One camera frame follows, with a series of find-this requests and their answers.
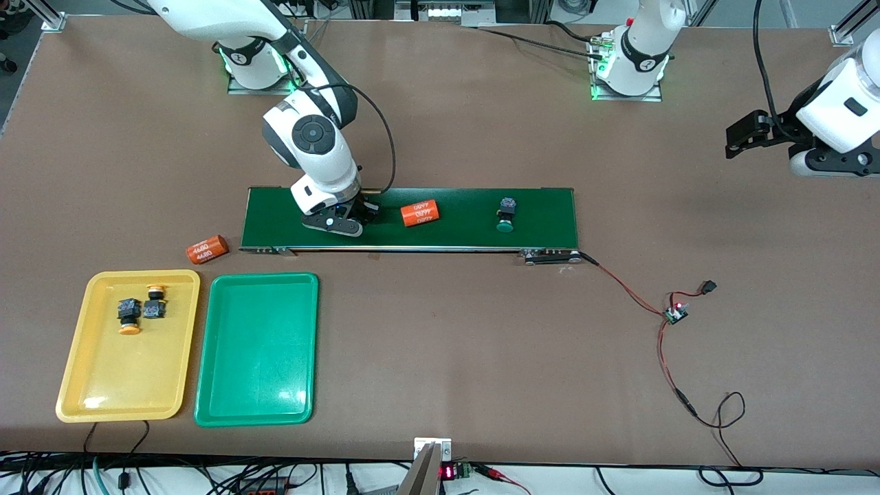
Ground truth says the orange 4680 cylinder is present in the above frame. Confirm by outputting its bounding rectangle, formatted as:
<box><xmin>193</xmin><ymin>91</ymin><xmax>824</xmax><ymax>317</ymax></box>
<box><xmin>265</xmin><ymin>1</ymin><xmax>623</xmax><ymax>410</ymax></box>
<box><xmin>401</xmin><ymin>199</ymin><xmax>441</xmax><ymax>228</ymax></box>
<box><xmin>186</xmin><ymin>234</ymin><xmax>229</xmax><ymax>265</ymax></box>

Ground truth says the yellow push button switch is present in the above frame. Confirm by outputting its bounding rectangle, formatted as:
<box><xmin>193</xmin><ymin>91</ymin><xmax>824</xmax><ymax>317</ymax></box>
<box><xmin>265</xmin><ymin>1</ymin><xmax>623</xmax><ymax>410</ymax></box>
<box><xmin>142</xmin><ymin>283</ymin><xmax>168</xmax><ymax>320</ymax></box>
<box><xmin>115</xmin><ymin>297</ymin><xmax>142</xmax><ymax>336</ymax></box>

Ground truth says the green conveyor belt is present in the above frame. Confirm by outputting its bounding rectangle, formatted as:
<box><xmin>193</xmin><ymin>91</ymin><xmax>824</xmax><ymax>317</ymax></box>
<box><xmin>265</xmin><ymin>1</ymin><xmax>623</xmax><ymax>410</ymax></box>
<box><xmin>239</xmin><ymin>186</ymin><xmax>582</xmax><ymax>266</ymax></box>

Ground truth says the green plastic tray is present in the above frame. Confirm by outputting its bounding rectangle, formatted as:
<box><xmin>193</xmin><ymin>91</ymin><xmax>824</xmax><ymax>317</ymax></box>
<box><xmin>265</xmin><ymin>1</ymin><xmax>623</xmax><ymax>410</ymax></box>
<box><xmin>194</xmin><ymin>272</ymin><xmax>320</xmax><ymax>428</ymax></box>

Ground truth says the white light box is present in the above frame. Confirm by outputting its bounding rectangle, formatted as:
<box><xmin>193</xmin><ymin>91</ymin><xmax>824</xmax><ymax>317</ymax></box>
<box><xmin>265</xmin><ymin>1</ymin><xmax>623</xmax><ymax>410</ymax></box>
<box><xmin>395</xmin><ymin>0</ymin><xmax>497</xmax><ymax>27</ymax></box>

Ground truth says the red black power lead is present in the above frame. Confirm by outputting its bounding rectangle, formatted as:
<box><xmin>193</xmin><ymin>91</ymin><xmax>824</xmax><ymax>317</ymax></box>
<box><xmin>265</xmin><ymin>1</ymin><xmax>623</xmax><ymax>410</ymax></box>
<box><xmin>657</xmin><ymin>318</ymin><xmax>764</xmax><ymax>486</ymax></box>

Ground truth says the yellow plastic tray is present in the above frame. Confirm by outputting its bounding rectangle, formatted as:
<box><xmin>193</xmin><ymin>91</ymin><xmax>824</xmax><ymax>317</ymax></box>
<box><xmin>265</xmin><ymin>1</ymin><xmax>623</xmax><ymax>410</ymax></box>
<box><xmin>55</xmin><ymin>269</ymin><xmax>201</xmax><ymax>423</ymax></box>

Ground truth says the black red power strip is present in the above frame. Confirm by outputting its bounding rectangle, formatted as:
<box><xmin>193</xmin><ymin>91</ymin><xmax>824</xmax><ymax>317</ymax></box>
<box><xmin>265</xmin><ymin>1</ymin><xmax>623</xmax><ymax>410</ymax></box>
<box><xmin>234</xmin><ymin>478</ymin><xmax>293</xmax><ymax>495</ymax></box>

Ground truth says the red alligator clip lead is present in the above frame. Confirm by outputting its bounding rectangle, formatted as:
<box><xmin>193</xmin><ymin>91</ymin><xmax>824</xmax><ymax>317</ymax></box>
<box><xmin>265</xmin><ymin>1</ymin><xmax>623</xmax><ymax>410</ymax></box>
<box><xmin>474</xmin><ymin>464</ymin><xmax>530</xmax><ymax>495</ymax></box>

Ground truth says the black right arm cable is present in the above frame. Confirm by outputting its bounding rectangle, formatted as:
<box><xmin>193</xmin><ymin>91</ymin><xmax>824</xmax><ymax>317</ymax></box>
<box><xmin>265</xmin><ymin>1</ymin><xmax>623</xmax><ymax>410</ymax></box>
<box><xmin>296</xmin><ymin>82</ymin><xmax>397</xmax><ymax>195</ymax></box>

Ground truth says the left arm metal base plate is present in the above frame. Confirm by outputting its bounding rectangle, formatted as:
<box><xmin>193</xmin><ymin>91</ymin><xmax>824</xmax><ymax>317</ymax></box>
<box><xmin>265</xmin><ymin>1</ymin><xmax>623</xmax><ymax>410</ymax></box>
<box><xmin>588</xmin><ymin>34</ymin><xmax>664</xmax><ymax>102</ymax></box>

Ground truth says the aluminium frame strut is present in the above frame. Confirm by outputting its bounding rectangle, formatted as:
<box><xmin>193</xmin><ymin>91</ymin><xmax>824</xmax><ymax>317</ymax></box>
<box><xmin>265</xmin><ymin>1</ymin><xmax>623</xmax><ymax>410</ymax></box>
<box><xmin>27</xmin><ymin>0</ymin><xmax>67</xmax><ymax>32</ymax></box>
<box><xmin>830</xmin><ymin>0</ymin><xmax>880</xmax><ymax>47</ymax></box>

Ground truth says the red wire with black plug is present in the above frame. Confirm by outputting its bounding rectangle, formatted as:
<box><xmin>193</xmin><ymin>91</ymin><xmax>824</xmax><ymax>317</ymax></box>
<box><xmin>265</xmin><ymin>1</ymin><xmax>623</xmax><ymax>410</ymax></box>
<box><xmin>670</xmin><ymin>279</ymin><xmax>718</xmax><ymax>305</ymax></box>

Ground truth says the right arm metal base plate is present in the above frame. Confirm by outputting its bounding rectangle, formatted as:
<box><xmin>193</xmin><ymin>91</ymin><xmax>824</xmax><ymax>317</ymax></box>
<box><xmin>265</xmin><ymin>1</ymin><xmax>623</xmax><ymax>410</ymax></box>
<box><xmin>227</xmin><ymin>19</ymin><xmax>308</xmax><ymax>96</ymax></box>

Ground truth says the red black motor wire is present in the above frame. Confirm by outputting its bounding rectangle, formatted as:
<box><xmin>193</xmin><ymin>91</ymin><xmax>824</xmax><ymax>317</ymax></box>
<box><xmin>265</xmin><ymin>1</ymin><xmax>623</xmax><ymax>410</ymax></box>
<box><xmin>580</xmin><ymin>253</ymin><xmax>669</xmax><ymax>317</ymax></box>

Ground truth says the black table cable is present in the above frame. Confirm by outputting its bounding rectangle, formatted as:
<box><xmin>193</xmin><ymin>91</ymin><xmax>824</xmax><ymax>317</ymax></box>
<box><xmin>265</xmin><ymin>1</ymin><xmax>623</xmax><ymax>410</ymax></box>
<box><xmin>474</xmin><ymin>21</ymin><xmax>606</xmax><ymax>59</ymax></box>

